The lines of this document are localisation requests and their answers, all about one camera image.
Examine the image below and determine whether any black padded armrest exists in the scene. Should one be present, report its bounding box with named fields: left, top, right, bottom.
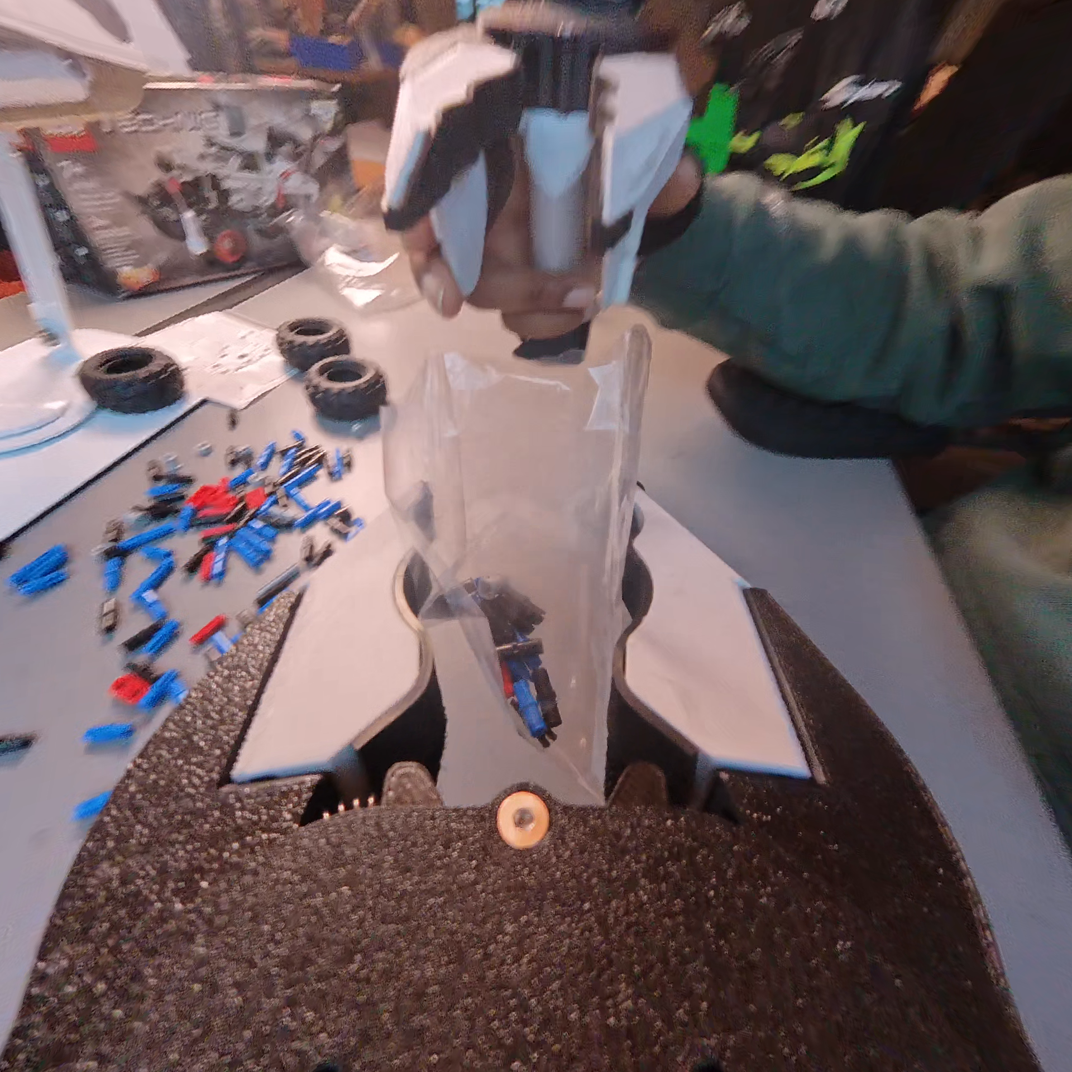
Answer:
left=704, top=361, right=939, bottom=462

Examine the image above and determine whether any clear plastic bag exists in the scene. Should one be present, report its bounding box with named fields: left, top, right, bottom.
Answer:
left=382, top=324, right=654, bottom=802
left=285, top=185, right=420, bottom=319

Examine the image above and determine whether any person's right forearm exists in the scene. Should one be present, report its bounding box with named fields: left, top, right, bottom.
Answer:
left=629, top=168, right=1072, bottom=428

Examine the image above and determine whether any small cluster of toy pins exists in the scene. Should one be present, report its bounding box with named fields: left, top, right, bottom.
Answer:
left=461, top=578, right=564, bottom=748

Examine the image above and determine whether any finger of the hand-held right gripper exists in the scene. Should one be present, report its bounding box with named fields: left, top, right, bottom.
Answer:
left=590, top=51, right=696, bottom=313
left=382, top=34, right=522, bottom=279

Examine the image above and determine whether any person's right hand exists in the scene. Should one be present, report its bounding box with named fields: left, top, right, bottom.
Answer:
left=403, top=181, right=607, bottom=346

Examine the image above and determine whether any white sticker sheet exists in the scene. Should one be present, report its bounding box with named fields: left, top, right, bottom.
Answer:
left=160, top=310, right=303, bottom=411

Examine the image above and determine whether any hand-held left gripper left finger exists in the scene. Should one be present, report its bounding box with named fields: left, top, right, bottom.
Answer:
left=227, top=528, right=447, bottom=788

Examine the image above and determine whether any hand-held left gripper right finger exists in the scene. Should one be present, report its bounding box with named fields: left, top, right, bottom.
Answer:
left=617, top=486, right=815, bottom=785

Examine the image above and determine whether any grey desk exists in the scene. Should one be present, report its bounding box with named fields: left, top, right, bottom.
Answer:
left=1, top=269, right=1072, bottom=1006

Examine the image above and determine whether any black cloth with green print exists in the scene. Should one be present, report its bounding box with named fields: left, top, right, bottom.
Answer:
left=679, top=1, right=1006, bottom=210

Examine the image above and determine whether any white desk lamp stand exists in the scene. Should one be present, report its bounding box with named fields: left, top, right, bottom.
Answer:
left=1, top=1, right=194, bottom=545

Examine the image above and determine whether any toy truck set box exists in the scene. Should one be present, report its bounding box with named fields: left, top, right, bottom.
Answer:
left=17, top=76, right=344, bottom=299

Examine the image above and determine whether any black toy tyre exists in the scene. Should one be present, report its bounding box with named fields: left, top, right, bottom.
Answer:
left=305, top=356, right=390, bottom=420
left=274, top=315, right=353, bottom=373
left=79, top=344, right=185, bottom=415

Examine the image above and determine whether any large pile of toy pins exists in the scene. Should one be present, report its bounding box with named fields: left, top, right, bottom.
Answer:
left=1, top=433, right=370, bottom=822

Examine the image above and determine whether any crumpled clear plastic bag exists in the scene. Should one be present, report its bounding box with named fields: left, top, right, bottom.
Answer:
left=285, top=185, right=420, bottom=319

